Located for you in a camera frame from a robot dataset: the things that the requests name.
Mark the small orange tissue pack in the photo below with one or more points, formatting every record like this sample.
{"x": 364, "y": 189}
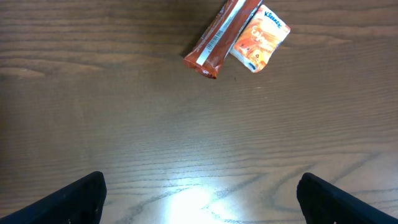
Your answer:
{"x": 259, "y": 39}

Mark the orange red snack bar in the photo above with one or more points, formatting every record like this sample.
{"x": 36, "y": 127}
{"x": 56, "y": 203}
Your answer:
{"x": 208, "y": 55}

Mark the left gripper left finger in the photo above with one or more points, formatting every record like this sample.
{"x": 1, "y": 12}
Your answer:
{"x": 79, "y": 202}

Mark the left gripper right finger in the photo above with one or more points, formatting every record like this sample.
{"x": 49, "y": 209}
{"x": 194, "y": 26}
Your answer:
{"x": 323, "y": 203}

